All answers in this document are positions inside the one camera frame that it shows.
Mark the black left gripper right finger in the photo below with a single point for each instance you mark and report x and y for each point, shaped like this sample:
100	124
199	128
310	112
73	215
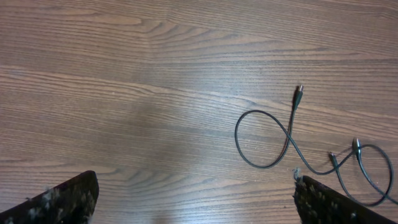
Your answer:
319	204

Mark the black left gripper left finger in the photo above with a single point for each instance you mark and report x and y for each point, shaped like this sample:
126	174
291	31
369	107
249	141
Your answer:
71	202

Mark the black USB cable long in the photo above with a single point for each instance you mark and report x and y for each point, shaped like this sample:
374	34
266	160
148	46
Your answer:
326	141

